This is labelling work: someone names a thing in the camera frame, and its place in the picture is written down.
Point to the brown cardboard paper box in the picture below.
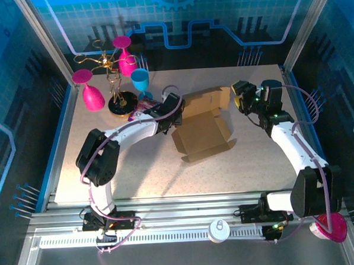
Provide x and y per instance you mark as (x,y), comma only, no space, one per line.
(201,134)

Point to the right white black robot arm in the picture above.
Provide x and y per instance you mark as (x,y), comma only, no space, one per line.
(299,149)

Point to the purple candy bag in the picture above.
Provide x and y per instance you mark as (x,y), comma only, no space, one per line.
(144,106)

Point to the blue plastic goblet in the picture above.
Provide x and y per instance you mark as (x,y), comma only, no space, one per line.
(140,79)

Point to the pink plastic goblet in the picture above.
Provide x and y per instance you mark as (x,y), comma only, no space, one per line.
(92,98)
(126,65)

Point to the white pull-tab can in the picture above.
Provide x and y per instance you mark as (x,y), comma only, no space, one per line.
(218,231)

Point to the pink cup bottom right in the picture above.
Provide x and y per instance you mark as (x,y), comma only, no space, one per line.
(337,228)

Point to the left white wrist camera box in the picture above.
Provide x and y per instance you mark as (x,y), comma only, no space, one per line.
(165,94)

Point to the aluminium base frame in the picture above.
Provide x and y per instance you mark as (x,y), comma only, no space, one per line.
(184,209)

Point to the aluminium frame post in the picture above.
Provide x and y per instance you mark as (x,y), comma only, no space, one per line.
(308,24)
(44,41)

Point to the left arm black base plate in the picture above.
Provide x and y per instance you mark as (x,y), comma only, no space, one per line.
(125,219)

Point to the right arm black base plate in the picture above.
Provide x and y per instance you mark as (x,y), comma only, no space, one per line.
(249,213)

